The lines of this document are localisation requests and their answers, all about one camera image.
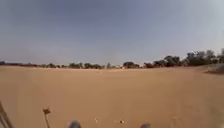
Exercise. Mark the robot's own part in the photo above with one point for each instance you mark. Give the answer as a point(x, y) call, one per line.
point(145, 126)
point(74, 125)

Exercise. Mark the small flag on stick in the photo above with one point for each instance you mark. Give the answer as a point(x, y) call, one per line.
point(46, 113)

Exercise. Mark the row of trees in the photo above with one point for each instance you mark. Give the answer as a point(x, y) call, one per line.
point(196, 59)

